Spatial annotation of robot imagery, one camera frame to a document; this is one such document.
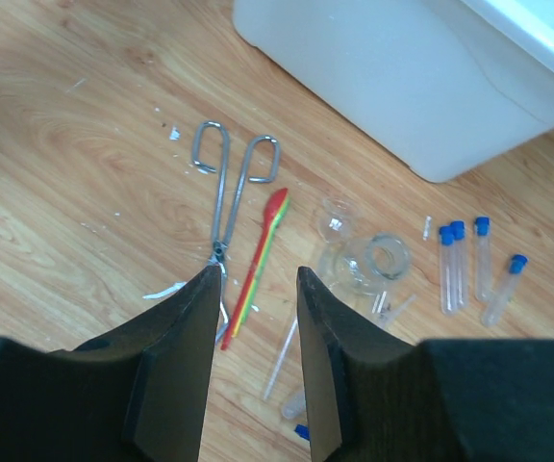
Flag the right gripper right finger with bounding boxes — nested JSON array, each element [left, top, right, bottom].
[[297, 267, 554, 461]]

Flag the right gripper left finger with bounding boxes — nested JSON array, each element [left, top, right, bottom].
[[0, 266, 221, 461]]

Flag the blue capped test tube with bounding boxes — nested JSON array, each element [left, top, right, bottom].
[[481, 254, 529, 327], [450, 220, 468, 309], [474, 216, 491, 302], [439, 225, 458, 315]]

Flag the graduated cylinder blue base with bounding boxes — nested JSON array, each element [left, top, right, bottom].
[[295, 289, 391, 445]]

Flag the clear plastic pipette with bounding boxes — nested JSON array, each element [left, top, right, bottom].
[[281, 293, 416, 420]]

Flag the small glass beaker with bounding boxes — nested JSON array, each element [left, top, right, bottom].
[[316, 233, 411, 295]]

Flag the metal crucible tongs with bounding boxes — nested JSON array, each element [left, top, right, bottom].
[[190, 119, 282, 346]]

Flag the red yellow green spatula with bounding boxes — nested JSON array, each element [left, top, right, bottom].
[[220, 188, 290, 350]]

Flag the white plastic bin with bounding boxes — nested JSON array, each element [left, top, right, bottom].
[[233, 1, 554, 183]]

